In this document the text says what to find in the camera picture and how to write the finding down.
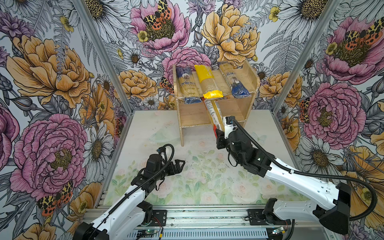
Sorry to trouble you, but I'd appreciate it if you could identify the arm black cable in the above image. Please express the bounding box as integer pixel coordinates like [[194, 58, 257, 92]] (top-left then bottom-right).
[[86, 143, 175, 238], [230, 118, 378, 222]]

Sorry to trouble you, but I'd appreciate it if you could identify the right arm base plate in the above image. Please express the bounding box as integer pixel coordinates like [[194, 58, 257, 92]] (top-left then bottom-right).
[[244, 209, 292, 226]]

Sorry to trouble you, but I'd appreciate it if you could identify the yellow spaghetti bag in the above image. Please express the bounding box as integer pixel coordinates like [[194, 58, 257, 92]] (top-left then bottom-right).
[[195, 65, 224, 99]]

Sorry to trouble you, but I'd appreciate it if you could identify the small green circuit board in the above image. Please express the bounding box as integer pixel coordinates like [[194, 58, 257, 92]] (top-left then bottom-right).
[[136, 230, 160, 238]]

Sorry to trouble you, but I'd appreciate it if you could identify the red clear spaghetti bag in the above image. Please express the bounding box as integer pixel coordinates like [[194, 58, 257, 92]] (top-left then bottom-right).
[[204, 100, 225, 138]]

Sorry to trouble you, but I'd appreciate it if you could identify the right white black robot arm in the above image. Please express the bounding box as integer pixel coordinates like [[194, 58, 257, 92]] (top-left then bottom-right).
[[213, 116, 351, 235]]

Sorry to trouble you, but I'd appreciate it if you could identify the aluminium front rail frame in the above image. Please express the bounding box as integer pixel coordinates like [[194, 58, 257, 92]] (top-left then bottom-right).
[[74, 204, 343, 240]]

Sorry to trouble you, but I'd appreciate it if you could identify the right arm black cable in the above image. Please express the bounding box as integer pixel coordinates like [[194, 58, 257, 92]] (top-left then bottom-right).
[[230, 118, 378, 222]]

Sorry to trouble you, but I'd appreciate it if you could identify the wooden two-tier shelf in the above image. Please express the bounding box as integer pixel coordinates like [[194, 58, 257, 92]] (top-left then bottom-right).
[[173, 61, 260, 146]]

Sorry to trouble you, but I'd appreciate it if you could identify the right small circuit board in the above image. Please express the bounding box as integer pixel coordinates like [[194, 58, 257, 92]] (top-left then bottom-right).
[[271, 227, 286, 235]]

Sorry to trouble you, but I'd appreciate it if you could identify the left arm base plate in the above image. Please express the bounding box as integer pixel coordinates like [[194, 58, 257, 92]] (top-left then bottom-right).
[[142, 210, 168, 227]]

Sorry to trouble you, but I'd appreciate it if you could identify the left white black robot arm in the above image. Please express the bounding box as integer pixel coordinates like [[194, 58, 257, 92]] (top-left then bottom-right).
[[73, 154, 186, 240]]

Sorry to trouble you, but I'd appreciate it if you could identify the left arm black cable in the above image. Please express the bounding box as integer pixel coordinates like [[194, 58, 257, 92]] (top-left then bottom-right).
[[86, 143, 175, 238]]

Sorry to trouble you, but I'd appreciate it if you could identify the blue gold spaghetti bag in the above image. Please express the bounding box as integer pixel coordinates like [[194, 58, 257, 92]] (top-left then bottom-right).
[[218, 62, 251, 99]]

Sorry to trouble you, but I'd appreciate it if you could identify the dark blue spaghetti bag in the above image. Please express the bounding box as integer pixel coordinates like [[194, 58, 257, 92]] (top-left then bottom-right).
[[176, 67, 202, 104]]

